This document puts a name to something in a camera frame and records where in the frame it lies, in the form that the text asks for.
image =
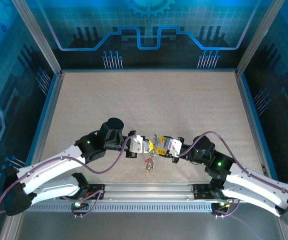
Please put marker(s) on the aluminium frame post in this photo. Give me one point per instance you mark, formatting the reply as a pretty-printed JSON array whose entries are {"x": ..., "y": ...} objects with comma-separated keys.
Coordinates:
[
  {"x": 37, "y": 37},
  {"x": 259, "y": 37}
]

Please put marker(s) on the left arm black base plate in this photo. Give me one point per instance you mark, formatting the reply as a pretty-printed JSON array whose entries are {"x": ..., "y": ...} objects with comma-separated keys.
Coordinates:
[{"x": 96, "y": 193}]

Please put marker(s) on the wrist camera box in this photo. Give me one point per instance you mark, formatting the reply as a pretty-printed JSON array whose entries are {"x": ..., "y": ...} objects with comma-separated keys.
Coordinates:
[
  {"x": 136, "y": 145},
  {"x": 175, "y": 147}
]

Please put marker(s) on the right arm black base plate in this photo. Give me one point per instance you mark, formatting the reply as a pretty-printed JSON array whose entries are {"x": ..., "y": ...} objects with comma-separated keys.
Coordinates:
[{"x": 201, "y": 192}]

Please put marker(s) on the large metal keyring bundle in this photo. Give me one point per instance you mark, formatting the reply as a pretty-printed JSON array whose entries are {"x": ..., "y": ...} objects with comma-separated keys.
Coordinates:
[{"x": 154, "y": 139}]

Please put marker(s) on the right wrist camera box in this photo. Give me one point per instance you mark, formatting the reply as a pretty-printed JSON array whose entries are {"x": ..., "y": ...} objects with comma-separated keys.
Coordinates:
[{"x": 175, "y": 147}]

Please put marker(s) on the red plastic key tag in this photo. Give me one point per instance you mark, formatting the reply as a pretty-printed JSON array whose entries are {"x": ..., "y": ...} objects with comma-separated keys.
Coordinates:
[{"x": 149, "y": 161}]

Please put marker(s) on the black connector block with LEDs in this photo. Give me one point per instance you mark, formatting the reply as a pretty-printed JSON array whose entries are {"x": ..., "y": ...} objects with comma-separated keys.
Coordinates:
[
  {"x": 220, "y": 207},
  {"x": 79, "y": 205}
]

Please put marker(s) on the grey metal tray plate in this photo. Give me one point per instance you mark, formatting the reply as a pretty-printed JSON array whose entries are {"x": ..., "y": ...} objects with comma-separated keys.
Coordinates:
[{"x": 133, "y": 227}]

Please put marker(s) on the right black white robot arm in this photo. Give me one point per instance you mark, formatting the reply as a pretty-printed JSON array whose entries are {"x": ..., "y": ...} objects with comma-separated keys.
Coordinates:
[{"x": 254, "y": 190}]

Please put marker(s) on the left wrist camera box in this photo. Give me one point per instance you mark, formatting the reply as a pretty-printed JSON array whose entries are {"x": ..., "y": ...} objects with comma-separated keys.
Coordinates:
[{"x": 136, "y": 145}]

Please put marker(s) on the blue edged side rail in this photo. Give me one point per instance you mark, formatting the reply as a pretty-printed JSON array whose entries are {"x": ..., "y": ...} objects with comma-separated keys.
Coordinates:
[
  {"x": 254, "y": 125},
  {"x": 45, "y": 125}
]

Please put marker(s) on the aluminium mounting rail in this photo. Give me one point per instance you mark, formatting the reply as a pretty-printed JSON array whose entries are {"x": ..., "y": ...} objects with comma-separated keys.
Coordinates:
[{"x": 146, "y": 191}]

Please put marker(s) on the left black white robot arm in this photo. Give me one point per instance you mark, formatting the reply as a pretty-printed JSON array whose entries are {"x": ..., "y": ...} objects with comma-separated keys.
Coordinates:
[{"x": 48, "y": 170}]

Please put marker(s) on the aluminium table edge rail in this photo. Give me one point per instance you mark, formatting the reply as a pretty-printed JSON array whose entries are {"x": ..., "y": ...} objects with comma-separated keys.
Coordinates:
[{"x": 146, "y": 70}]

